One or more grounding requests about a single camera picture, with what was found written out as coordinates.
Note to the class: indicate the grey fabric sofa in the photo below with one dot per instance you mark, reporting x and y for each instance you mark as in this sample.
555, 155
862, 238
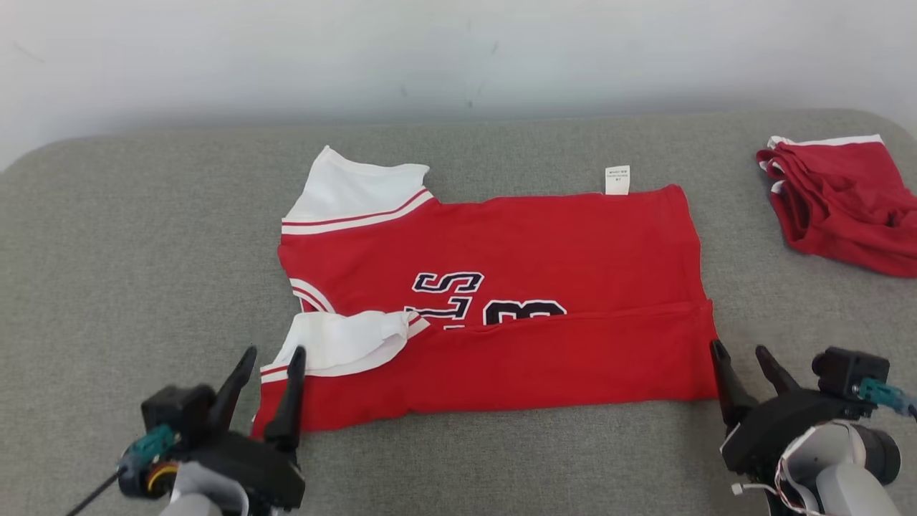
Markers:
501, 466

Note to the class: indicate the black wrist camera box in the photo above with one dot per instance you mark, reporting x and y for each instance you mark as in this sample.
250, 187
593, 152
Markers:
175, 416
849, 373

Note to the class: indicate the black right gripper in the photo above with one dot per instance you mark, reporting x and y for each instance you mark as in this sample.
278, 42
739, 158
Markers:
774, 426

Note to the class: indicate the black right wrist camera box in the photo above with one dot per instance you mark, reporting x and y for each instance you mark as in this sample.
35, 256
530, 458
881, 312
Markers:
849, 373

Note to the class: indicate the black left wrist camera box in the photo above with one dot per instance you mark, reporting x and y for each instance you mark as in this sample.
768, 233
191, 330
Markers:
175, 416

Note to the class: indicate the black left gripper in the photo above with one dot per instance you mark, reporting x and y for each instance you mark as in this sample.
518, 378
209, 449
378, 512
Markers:
258, 469

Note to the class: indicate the teal camera connector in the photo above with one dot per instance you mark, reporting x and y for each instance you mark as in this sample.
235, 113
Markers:
147, 446
881, 393

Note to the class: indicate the red shorts with white stripe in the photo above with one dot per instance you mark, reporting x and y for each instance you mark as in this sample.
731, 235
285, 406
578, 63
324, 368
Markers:
845, 208

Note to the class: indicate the teal right camera connector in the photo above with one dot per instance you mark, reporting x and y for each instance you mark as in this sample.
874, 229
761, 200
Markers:
881, 393

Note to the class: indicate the red jersey with white sleeves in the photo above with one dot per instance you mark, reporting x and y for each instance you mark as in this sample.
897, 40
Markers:
537, 244

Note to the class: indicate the teal left camera connector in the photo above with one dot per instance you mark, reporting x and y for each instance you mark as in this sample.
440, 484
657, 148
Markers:
147, 446

